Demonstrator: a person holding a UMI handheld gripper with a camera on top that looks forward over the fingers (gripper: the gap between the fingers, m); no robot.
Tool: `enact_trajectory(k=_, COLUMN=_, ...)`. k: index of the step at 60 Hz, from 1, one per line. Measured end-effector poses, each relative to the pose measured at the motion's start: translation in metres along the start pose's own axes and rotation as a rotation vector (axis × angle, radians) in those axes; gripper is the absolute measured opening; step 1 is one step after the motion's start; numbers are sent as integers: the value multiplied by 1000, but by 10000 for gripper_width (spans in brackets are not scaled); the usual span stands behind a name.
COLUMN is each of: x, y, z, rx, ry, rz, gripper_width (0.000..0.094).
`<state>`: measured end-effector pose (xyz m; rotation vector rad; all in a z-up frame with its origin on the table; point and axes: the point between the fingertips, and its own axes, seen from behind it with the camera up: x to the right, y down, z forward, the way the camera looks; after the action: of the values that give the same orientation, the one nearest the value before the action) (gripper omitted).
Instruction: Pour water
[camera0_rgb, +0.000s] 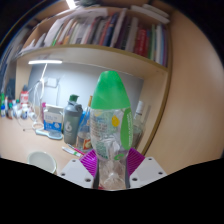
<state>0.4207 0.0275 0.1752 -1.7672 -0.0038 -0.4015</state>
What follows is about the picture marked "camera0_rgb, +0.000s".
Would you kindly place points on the ceiling light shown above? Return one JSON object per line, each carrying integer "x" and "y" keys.
{"x": 71, "y": 4}

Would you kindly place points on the pink pen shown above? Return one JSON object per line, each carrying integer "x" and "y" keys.
{"x": 77, "y": 150}

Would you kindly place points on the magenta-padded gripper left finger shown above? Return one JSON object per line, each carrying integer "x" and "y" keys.
{"x": 75, "y": 171}

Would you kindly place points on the red and white container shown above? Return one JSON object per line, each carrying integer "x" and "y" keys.
{"x": 24, "y": 97}

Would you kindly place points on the pink packet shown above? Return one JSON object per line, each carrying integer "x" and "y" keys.
{"x": 43, "y": 111}

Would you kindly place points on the white wall outlet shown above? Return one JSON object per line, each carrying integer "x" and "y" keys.
{"x": 52, "y": 82}

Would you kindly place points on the wooden shelf unit with books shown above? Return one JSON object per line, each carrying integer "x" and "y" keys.
{"x": 100, "y": 55}

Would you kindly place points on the blue and white box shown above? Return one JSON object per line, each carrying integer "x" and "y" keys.
{"x": 53, "y": 120}

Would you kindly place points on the under-shelf light strip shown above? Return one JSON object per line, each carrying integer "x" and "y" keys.
{"x": 45, "y": 62}

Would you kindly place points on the light blue hairbrush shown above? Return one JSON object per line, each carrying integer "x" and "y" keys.
{"x": 50, "y": 134}

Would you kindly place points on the clear bottle with green top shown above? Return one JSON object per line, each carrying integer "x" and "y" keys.
{"x": 110, "y": 93}

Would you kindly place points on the clear glass bottle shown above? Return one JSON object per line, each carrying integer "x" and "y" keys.
{"x": 138, "y": 128}

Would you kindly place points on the grey shaker bottle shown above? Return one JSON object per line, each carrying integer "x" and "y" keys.
{"x": 71, "y": 123}

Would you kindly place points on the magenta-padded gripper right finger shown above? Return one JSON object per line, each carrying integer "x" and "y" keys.
{"x": 150, "y": 169}

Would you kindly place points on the white tube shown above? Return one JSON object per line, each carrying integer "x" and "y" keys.
{"x": 70, "y": 151}

